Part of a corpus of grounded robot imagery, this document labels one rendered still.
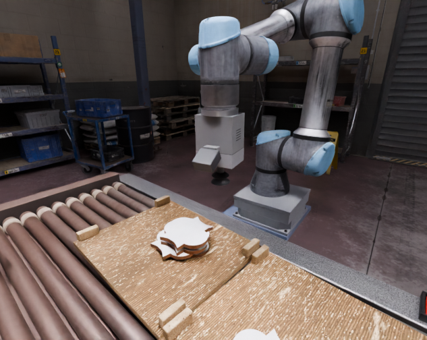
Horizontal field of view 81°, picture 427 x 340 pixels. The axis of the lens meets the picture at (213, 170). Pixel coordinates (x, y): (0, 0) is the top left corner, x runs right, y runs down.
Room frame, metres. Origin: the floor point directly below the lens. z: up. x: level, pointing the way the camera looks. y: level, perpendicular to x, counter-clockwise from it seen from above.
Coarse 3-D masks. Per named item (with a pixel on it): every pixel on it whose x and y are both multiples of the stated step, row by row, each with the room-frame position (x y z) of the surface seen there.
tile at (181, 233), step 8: (168, 224) 0.59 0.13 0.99; (176, 224) 0.59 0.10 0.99; (184, 224) 0.59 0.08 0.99; (192, 224) 0.59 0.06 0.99; (168, 232) 0.56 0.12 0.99; (176, 232) 0.56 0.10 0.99; (184, 232) 0.56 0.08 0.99; (192, 232) 0.56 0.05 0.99; (200, 232) 0.56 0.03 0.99; (168, 240) 0.53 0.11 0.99; (176, 240) 0.52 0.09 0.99; (184, 240) 0.52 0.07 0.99; (192, 240) 0.52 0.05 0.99; (200, 240) 0.52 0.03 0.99; (176, 248) 0.50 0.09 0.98; (192, 248) 0.50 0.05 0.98
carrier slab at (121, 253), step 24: (144, 216) 0.73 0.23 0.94; (168, 216) 0.73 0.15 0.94; (192, 216) 0.73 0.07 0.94; (96, 240) 0.60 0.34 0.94; (120, 240) 0.60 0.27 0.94; (144, 240) 0.60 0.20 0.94; (216, 240) 0.60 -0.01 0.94; (240, 240) 0.60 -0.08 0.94; (96, 264) 0.50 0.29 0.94; (120, 264) 0.50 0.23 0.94; (144, 264) 0.50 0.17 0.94; (168, 264) 0.50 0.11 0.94; (192, 264) 0.50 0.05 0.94; (216, 264) 0.50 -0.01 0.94; (240, 264) 0.50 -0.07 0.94; (120, 288) 0.43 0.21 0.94; (144, 288) 0.43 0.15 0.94; (168, 288) 0.43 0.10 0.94; (192, 288) 0.43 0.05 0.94; (216, 288) 0.43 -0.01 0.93; (144, 312) 0.37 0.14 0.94
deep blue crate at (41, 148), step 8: (16, 136) 3.71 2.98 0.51; (24, 136) 3.89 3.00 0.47; (32, 136) 3.97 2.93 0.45; (40, 136) 3.73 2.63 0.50; (48, 136) 3.79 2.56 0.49; (56, 136) 3.88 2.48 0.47; (24, 144) 3.55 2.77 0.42; (32, 144) 3.63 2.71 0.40; (40, 144) 3.71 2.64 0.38; (48, 144) 3.78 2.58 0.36; (56, 144) 3.86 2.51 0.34; (24, 152) 3.63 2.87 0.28; (32, 152) 3.61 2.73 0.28; (40, 152) 3.69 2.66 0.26; (48, 152) 3.76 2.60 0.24; (56, 152) 3.84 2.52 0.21; (32, 160) 3.58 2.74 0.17; (40, 160) 3.67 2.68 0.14
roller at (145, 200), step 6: (114, 186) 1.02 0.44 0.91; (120, 186) 1.01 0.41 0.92; (126, 186) 1.01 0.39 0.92; (126, 192) 0.96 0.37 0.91; (132, 192) 0.95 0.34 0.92; (138, 192) 0.95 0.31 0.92; (132, 198) 0.93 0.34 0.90; (138, 198) 0.91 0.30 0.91; (144, 198) 0.89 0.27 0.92; (150, 198) 0.89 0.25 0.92; (144, 204) 0.87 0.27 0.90; (150, 204) 0.85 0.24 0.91
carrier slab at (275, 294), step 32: (224, 288) 0.43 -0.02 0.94; (256, 288) 0.43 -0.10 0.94; (288, 288) 0.43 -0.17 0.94; (320, 288) 0.43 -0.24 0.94; (224, 320) 0.35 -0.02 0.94; (256, 320) 0.35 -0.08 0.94; (288, 320) 0.35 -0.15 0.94; (320, 320) 0.35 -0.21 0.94; (352, 320) 0.35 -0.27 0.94; (384, 320) 0.35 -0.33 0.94
